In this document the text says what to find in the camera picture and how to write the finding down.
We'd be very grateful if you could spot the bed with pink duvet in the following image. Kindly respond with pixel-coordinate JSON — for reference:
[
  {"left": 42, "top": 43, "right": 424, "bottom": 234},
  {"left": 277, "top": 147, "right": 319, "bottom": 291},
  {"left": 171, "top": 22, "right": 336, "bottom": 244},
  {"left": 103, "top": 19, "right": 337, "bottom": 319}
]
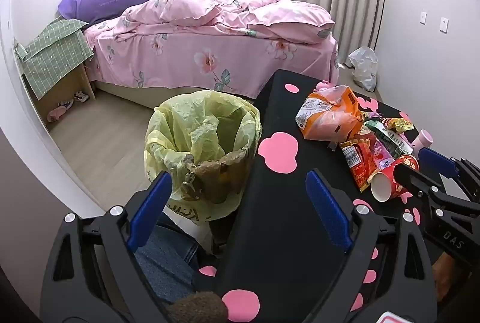
[{"left": 82, "top": 17, "right": 339, "bottom": 91}]

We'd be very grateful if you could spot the pink floral duvet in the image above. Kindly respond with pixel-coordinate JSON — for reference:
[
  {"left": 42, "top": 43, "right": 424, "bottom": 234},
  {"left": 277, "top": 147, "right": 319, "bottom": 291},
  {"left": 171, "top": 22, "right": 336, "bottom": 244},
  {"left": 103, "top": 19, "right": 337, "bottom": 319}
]
[{"left": 122, "top": 0, "right": 335, "bottom": 44}]

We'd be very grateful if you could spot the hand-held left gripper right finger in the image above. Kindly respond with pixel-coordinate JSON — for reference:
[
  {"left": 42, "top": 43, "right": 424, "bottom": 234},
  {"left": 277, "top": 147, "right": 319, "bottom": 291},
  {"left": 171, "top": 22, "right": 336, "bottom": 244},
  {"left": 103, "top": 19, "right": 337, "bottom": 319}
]
[{"left": 300, "top": 169, "right": 439, "bottom": 323}]

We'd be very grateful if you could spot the small yellow red packet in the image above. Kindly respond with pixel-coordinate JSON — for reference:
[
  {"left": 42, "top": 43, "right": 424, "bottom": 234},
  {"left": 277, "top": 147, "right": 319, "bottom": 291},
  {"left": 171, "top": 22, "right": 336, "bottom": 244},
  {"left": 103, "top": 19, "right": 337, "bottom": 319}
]
[{"left": 382, "top": 117, "right": 413, "bottom": 132}]

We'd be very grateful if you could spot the pink cup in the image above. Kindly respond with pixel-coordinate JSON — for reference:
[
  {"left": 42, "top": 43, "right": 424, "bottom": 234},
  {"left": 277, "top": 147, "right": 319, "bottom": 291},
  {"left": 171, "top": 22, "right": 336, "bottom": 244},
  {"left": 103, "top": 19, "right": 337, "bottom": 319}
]
[{"left": 412, "top": 130, "right": 433, "bottom": 155}]

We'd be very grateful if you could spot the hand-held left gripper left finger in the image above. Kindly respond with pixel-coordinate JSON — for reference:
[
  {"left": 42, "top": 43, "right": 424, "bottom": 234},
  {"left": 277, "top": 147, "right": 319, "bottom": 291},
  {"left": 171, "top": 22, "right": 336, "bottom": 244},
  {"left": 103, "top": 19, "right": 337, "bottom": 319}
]
[{"left": 39, "top": 170, "right": 173, "bottom": 323}]

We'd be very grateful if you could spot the person's right hand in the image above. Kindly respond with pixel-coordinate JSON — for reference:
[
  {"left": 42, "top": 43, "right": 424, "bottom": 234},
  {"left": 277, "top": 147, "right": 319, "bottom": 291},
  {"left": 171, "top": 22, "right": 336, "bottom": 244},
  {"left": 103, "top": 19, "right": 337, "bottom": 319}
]
[{"left": 431, "top": 253, "right": 464, "bottom": 305}]

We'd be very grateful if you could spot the white plastic bag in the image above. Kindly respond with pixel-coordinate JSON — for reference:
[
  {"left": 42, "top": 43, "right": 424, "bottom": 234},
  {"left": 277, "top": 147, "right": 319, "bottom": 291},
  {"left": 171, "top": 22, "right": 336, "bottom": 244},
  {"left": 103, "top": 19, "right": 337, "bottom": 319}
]
[{"left": 345, "top": 46, "right": 379, "bottom": 92}]

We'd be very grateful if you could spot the green checked cloth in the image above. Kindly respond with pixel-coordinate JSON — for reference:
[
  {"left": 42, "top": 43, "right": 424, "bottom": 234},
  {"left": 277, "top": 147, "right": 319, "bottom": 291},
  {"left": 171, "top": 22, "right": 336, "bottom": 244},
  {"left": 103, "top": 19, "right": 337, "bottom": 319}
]
[{"left": 14, "top": 17, "right": 94, "bottom": 99}]

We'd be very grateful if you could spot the wooden nightstand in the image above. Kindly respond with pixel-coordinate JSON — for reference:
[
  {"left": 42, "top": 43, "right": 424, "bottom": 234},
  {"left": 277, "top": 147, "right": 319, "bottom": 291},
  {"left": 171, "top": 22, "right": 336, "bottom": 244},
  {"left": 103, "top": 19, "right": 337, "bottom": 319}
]
[{"left": 22, "top": 61, "right": 96, "bottom": 123}]

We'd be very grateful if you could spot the orange snack bag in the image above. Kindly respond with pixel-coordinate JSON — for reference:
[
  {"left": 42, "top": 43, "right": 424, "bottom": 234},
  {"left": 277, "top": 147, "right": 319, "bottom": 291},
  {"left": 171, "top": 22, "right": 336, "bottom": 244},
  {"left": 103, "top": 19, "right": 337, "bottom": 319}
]
[{"left": 295, "top": 85, "right": 365, "bottom": 141}]

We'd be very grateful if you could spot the red snack packet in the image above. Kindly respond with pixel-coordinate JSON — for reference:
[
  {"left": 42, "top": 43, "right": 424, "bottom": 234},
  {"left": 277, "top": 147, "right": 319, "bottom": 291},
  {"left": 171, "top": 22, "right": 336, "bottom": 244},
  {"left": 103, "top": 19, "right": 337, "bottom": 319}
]
[{"left": 340, "top": 128, "right": 379, "bottom": 192}]

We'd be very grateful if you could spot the person's blue jeans leg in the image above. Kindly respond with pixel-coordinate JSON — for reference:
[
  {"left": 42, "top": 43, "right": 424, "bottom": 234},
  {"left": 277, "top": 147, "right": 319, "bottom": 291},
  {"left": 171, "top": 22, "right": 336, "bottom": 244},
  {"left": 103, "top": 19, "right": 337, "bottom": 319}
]
[{"left": 135, "top": 214, "right": 199, "bottom": 305}]

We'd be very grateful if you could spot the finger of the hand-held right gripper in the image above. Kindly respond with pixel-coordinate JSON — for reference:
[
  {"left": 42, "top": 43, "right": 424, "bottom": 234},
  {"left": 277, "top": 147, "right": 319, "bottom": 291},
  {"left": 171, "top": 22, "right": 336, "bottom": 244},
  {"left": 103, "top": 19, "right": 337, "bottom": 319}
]
[
  {"left": 393, "top": 163, "right": 456, "bottom": 220},
  {"left": 417, "top": 145, "right": 480, "bottom": 196}
]

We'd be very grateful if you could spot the brown fuzzy garment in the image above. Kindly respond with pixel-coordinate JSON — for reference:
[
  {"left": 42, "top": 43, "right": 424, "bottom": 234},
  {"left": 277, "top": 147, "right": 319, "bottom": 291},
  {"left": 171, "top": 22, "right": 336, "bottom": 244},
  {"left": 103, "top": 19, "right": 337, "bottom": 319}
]
[{"left": 167, "top": 292, "right": 229, "bottom": 323}]

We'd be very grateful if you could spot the red paper cup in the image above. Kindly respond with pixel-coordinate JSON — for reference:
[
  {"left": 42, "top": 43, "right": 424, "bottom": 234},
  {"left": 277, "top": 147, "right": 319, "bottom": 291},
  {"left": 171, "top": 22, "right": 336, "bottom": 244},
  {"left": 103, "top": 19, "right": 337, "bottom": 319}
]
[{"left": 370, "top": 154, "right": 420, "bottom": 203}]

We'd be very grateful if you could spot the trash bin with yellow liner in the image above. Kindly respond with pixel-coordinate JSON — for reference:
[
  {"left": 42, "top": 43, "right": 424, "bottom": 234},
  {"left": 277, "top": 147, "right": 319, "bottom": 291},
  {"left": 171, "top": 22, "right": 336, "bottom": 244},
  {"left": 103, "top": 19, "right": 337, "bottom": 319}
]
[{"left": 144, "top": 90, "right": 262, "bottom": 226}]

